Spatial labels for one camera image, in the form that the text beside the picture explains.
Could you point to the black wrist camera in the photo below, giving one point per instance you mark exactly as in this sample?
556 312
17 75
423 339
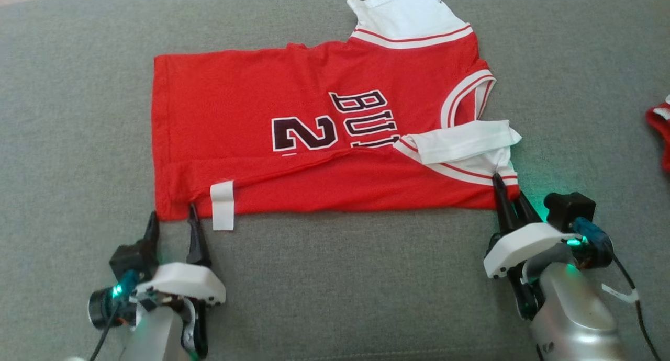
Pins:
568 209
128 259

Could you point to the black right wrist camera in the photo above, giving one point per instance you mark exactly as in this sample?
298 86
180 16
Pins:
568 209

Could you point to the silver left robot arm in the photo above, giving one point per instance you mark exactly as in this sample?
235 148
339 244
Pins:
152 335

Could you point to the small red white-trimmed garment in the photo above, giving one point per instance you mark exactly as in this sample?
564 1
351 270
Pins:
662 133

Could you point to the red basketball jersey white sleeves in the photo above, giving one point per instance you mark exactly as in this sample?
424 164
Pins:
235 99

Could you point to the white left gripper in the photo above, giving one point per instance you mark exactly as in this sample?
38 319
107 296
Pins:
183 282

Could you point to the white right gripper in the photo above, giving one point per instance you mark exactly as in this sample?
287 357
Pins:
523 246

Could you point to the grey fabric sofa seat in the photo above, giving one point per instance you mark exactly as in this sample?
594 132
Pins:
340 288

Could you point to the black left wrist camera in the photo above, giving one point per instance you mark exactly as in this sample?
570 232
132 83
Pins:
128 259

